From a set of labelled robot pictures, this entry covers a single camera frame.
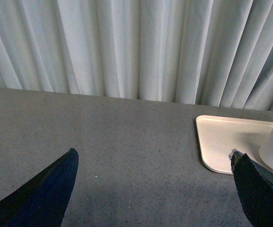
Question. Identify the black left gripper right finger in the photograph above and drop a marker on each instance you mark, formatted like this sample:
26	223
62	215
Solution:
254	185

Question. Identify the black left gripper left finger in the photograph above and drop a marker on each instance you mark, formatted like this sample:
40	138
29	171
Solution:
43	200

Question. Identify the pale pink rectangular tray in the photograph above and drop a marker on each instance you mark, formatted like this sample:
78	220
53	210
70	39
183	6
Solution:
218	136

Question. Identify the white pleated curtain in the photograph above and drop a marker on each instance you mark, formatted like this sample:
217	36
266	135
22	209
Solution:
206	52

